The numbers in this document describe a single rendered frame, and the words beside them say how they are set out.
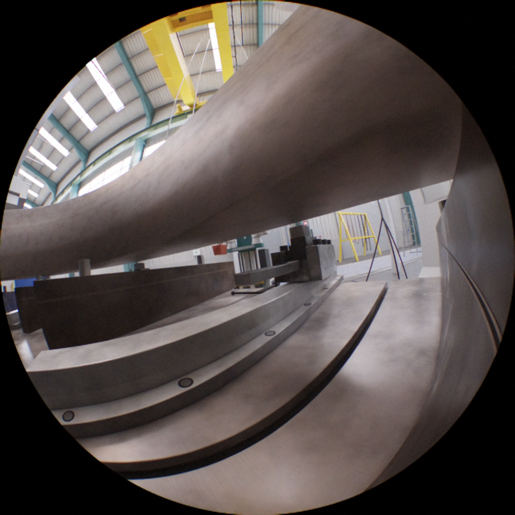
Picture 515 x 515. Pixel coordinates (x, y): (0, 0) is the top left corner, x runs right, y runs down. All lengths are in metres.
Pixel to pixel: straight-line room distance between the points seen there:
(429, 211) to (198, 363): 2.90
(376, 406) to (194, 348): 0.46
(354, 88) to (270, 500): 0.73
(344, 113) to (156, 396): 0.75
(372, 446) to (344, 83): 0.71
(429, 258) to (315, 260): 2.23
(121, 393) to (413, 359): 0.73
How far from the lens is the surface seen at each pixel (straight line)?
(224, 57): 11.34
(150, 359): 0.45
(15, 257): 3.14
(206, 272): 1.70
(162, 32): 11.22
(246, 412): 0.41
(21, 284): 5.57
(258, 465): 0.34
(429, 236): 2.84
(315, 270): 0.99
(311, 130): 0.44
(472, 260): 0.19
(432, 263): 2.87
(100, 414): 0.47
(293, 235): 1.16
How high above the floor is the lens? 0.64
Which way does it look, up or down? 1 degrees up
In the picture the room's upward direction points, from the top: 9 degrees counter-clockwise
